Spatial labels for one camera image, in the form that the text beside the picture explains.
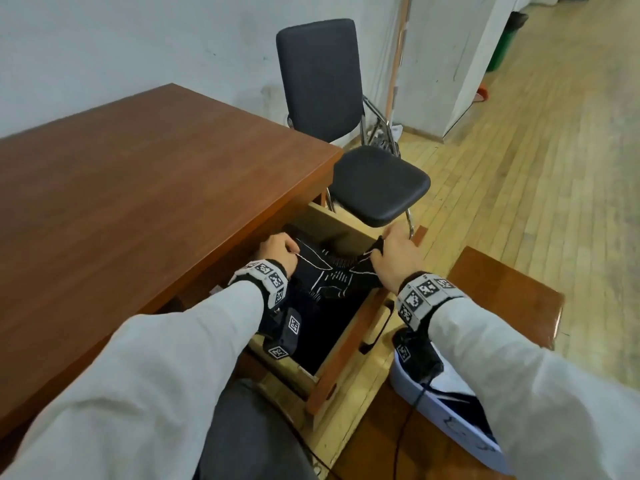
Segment person's left hand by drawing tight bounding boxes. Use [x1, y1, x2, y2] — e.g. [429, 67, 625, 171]
[255, 232, 301, 277]

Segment person's right hand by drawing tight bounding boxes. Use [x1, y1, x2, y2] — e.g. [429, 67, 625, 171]
[371, 224, 426, 294]

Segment wooden drawer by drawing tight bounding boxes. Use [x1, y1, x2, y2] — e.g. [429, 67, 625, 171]
[219, 202, 429, 425]

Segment light blue plastic basin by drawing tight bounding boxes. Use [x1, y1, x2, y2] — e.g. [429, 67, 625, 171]
[389, 334, 511, 475]

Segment person's right forearm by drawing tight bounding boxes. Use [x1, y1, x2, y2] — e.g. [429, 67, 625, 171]
[427, 294, 640, 480]

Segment person's left forearm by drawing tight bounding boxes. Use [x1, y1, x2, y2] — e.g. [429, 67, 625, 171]
[0, 280, 265, 480]

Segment person's grey trouser legs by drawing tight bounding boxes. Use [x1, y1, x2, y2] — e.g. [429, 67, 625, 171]
[192, 377, 321, 480]

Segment left wristband with marker tags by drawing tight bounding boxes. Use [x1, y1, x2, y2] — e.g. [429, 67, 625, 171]
[228, 259, 289, 309]

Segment wristband with marker tags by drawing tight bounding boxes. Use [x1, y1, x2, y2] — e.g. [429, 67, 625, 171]
[395, 272, 469, 331]
[228, 259, 289, 309]

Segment right wristband with marker tags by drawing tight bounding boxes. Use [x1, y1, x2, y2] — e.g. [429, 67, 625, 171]
[395, 272, 469, 331]

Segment brown wooden bench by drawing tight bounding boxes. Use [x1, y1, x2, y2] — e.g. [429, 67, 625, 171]
[335, 246, 566, 480]

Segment grey mop head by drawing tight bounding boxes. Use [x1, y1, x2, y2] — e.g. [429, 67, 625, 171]
[367, 123, 403, 157]

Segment brown wooden desk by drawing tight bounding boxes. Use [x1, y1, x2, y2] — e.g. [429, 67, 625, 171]
[0, 83, 345, 441]

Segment black padded metal chair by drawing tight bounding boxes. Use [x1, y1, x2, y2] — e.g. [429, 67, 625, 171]
[275, 18, 432, 241]

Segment wooden mop stick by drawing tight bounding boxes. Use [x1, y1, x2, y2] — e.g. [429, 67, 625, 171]
[385, 0, 413, 128]

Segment green trash bin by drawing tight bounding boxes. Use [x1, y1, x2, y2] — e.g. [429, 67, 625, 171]
[485, 11, 529, 73]

